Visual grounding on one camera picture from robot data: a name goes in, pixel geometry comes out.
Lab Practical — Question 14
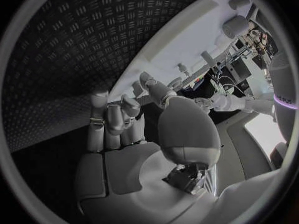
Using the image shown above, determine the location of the cluttered workshop desk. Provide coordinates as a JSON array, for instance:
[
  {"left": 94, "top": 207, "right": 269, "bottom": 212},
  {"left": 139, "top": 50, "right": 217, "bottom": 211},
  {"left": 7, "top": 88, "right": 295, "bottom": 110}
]
[{"left": 177, "top": 46, "right": 256, "bottom": 98}]

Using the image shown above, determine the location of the equipment rack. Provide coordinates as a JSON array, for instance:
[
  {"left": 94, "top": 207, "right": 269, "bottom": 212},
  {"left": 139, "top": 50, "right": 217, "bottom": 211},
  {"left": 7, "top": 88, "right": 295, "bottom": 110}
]
[{"left": 235, "top": 20, "right": 279, "bottom": 64}]

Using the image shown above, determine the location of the white task board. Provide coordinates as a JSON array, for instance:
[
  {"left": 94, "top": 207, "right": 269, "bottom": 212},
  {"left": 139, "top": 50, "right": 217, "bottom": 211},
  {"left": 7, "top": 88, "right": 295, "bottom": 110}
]
[{"left": 108, "top": 0, "right": 257, "bottom": 100}]

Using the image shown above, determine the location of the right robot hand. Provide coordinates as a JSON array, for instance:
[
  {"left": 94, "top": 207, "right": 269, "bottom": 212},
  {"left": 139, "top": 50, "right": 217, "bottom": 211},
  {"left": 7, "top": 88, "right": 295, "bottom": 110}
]
[{"left": 73, "top": 71, "right": 223, "bottom": 224}]

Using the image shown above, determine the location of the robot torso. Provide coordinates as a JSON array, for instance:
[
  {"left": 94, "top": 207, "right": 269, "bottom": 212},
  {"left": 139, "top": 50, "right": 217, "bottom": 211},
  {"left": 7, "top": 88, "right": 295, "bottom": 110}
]
[{"left": 268, "top": 50, "right": 299, "bottom": 127}]

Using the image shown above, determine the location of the grey peg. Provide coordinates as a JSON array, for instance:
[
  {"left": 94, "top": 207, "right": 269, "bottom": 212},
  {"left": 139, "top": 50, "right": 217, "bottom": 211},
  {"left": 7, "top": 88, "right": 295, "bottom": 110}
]
[
  {"left": 200, "top": 50, "right": 217, "bottom": 68},
  {"left": 131, "top": 80, "right": 145, "bottom": 98},
  {"left": 177, "top": 63, "right": 191, "bottom": 76}
]

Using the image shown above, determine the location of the grey short cylinder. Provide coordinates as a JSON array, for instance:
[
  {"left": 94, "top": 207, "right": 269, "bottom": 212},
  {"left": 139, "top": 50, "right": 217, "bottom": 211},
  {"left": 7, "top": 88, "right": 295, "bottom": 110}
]
[{"left": 228, "top": 0, "right": 251, "bottom": 10}]

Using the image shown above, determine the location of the white cable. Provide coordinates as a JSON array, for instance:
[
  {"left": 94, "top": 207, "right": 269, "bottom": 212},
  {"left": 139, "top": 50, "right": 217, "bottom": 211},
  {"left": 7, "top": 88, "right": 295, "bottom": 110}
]
[
  {"left": 213, "top": 75, "right": 252, "bottom": 100},
  {"left": 219, "top": 84, "right": 249, "bottom": 98}
]

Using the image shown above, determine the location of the grey long cylinder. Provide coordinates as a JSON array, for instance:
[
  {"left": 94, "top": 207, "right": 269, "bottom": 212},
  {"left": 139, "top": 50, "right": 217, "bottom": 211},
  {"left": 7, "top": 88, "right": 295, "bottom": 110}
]
[{"left": 222, "top": 15, "right": 251, "bottom": 39}]

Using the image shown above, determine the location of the grey gear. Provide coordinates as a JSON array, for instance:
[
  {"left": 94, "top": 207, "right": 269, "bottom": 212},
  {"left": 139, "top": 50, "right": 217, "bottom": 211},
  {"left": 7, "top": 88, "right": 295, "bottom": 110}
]
[{"left": 168, "top": 77, "right": 184, "bottom": 88}]

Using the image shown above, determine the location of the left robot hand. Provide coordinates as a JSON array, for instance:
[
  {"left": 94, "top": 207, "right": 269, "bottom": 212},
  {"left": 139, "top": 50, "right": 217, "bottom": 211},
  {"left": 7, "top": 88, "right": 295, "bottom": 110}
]
[{"left": 193, "top": 97, "right": 215, "bottom": 114}]

